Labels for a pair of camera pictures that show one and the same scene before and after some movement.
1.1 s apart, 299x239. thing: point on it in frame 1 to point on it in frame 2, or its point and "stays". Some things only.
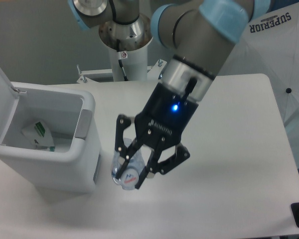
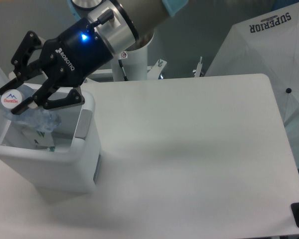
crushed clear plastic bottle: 128,177 to 39,118
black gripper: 164,116 to 71,60
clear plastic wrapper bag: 39,135 stays
